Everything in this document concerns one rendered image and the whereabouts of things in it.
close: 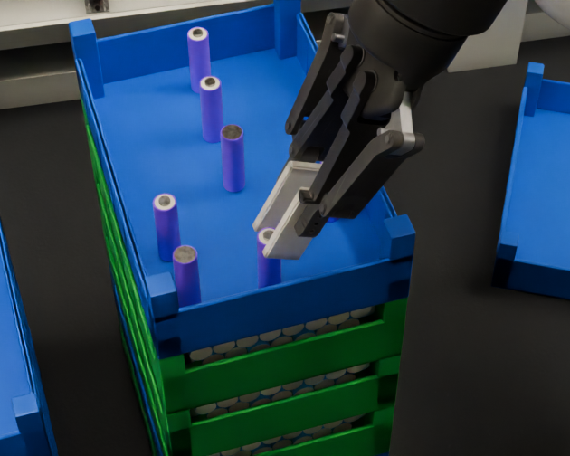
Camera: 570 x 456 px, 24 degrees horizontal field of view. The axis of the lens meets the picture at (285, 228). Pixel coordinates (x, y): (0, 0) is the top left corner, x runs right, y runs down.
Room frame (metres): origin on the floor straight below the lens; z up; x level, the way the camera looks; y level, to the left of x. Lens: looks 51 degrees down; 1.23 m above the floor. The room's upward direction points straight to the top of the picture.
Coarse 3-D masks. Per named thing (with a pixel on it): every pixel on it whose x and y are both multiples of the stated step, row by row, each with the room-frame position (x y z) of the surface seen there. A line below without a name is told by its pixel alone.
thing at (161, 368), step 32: (96, 160) 0.77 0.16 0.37; (384, 320) 0.60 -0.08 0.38; (256, 352) 0.57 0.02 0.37; (288, 352) 0.58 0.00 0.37; (320, 352) 0.58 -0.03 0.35; (352, 352) 0.59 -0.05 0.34; (384, 352) 0.60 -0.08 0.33; (160, 384) 0.55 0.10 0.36; (192, 384) 0.55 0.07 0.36; (224, 384) 0.56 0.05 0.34; (256, 384) 0.57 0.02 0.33
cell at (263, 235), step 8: (264, 232) 0.61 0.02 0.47; (272, 232) 0.61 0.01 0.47; (264, 240) 0.61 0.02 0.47; (264, 264) 0.60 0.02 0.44; (272, 264) 0.60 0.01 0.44; (280, 264) 0.61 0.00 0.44; (264, 272) 0.60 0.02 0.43; (272, 272) 0.60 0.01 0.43; (280, 272) 0.61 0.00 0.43; (264, 280) 0.60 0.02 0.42; (272, 280) 0.60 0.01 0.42; (280, 280) 0.61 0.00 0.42
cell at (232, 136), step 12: (228, 132) 0.72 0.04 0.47; (240, 132) 0.72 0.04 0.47; (228, 144) 0.71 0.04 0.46; (240, 144) 0.71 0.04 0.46; (228, 156) 0.71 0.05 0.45; (240, 156) 0.71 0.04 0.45; (228, 168) 0.71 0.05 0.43; (240, 168) 0.71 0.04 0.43; (228, 180) 0.71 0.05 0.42; (240, 180) 0.71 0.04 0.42
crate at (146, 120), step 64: (128, 64) 0.84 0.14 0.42; (256, 64) 0.86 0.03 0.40; (128, 128) 0.78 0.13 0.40; (192, 128) 0.78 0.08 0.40; (256, 128) 0.78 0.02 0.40; (128, 192) 0.71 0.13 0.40; (192, 192) 0.71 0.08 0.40; (256, 192) 0.71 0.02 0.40; (384, 192) 0.67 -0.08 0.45; (128, 256) 0.64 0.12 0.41; (256, 256) 0.64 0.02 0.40; (320, 256) 0.64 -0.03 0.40; (384, 256) 0.61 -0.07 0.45; (192, 320) 0.55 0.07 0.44; (256, 320) 0.57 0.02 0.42
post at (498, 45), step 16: (512, 0) 1.28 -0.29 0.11; (512, 16) 1.28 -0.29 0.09; (496, 32) 1.28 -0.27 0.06; (512, 32) 1.28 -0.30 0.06; (464, 48) 1.27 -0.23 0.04; (480, 48) 1.27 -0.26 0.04; (496, 48) 1.28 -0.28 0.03; (512, 48) 1.28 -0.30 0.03; (464, 64) 1.27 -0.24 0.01; (480, 64) 1.27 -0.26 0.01; (496, 64) 1.28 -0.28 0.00
